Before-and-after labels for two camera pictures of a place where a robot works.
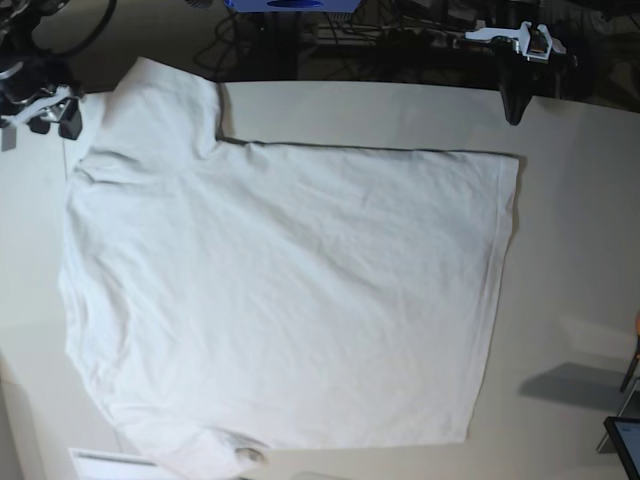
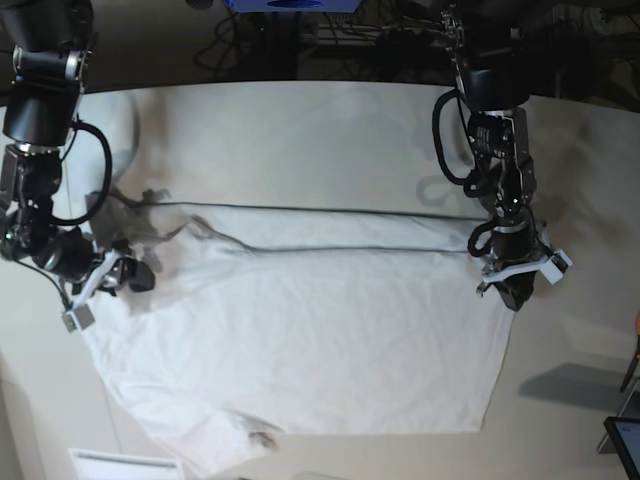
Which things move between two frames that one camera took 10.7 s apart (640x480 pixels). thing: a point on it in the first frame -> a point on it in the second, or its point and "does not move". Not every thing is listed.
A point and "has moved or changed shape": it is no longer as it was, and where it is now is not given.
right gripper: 509,59 -> 517,245
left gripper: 29,98 -> 70,255
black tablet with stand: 623,437 does not move
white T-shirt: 220,298 has moved or changed shape
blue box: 293,5 does not move
